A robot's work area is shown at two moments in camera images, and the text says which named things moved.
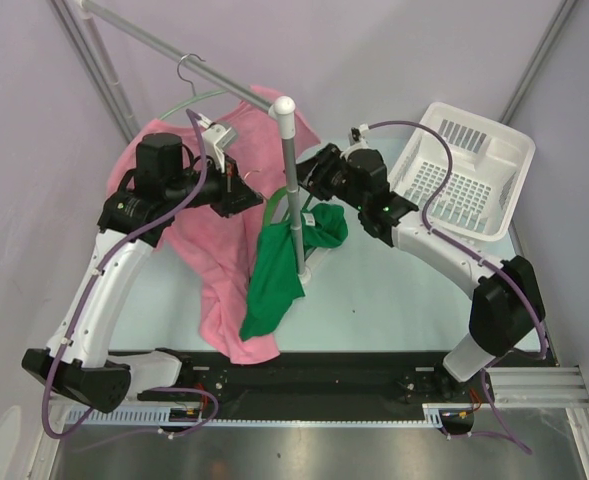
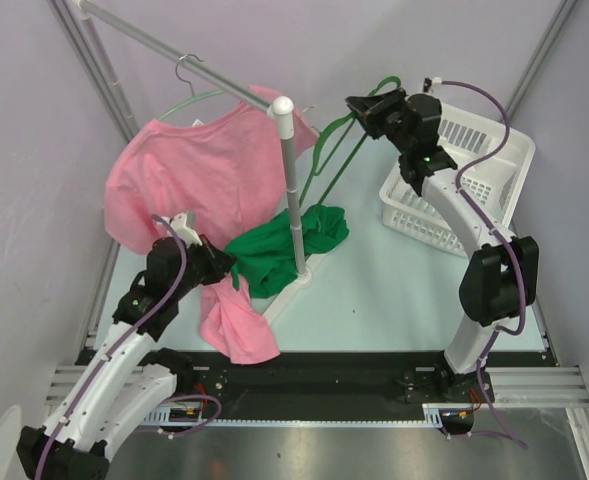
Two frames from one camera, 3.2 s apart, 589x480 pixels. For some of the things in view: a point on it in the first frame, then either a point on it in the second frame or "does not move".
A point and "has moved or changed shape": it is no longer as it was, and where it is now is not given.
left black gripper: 229,183 -> 219,261
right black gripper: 326,160 -> 373,108
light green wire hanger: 201,95 does not move
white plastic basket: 490,165 does not move
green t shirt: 276,286 has moved or changed shape
